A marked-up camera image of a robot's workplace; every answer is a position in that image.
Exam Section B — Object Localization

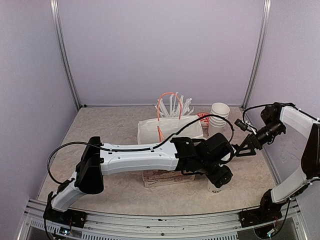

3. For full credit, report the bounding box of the red patterned bowl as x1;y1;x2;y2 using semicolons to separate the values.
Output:
196;112;210;127

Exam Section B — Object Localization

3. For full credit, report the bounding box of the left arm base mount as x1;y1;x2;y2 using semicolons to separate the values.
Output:
43;191;87;229

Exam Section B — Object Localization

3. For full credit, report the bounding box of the white paper cup GOOD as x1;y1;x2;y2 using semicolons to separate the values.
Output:
207;180;223;194

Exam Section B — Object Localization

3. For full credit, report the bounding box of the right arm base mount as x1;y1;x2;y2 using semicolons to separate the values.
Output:
238;189;284;228

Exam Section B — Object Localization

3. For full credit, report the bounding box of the front aluminium frame rail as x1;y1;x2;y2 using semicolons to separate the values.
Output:
16;199;309;240

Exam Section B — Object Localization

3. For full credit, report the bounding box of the stack of white paper cups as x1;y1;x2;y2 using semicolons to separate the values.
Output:
208;102;230;137

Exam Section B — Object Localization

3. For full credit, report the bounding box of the aluminium corner post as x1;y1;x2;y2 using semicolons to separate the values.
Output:
241;0;272;109
50;0;82;111

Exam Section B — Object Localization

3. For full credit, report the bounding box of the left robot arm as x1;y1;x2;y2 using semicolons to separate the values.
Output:
47;118;236;223

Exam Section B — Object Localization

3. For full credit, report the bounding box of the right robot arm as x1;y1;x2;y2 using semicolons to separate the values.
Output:
230;126;307;207

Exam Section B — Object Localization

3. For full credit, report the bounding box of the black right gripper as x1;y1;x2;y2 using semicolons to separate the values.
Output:
238;121;285;156

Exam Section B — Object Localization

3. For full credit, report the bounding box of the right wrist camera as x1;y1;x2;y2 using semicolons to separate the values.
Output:
234;118;249;132

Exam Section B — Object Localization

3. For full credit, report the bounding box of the right aluminium corner post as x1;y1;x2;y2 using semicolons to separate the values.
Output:
241;0;272;109

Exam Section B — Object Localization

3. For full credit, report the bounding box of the white paper takeout bag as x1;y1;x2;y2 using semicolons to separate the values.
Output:
136;92;210;188

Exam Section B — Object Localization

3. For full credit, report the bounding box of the left aluminium corner post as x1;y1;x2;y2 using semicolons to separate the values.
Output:
50;0;82;111

